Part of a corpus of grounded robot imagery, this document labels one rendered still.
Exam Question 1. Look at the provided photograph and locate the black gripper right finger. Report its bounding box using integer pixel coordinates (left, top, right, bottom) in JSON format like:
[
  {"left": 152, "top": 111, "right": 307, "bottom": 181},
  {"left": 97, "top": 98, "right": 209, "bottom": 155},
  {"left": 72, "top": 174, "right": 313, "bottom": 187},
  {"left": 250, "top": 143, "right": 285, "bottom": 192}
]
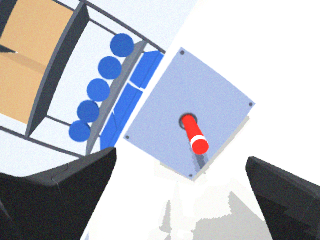
[{"left": 245, "top": 156, "right": 320, "bottom": 240}]

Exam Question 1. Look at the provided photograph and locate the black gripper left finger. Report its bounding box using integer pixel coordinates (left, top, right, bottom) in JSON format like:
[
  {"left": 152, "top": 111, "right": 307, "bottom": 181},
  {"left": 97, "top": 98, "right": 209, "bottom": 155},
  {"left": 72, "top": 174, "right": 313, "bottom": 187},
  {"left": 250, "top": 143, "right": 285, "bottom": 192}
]
[{"left": 0, "top": 147, "right": 117, "bottom": 240}]

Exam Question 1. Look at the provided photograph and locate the blue-grey sloped panel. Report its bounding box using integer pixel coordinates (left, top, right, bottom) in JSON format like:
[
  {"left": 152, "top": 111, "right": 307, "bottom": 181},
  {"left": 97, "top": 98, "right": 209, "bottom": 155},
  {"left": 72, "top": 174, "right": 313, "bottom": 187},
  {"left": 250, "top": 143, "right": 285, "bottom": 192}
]
[{"left": 123, "top": 47, "right": 256, "bottom": 179}]

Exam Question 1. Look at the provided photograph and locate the red peg with white band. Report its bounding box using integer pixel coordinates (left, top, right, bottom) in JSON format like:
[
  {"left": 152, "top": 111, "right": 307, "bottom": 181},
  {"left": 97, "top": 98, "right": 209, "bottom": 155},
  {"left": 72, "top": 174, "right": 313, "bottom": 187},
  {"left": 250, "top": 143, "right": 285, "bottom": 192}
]
[{"left": 181, "top": 115, "right": 208, "bottom": 155}]

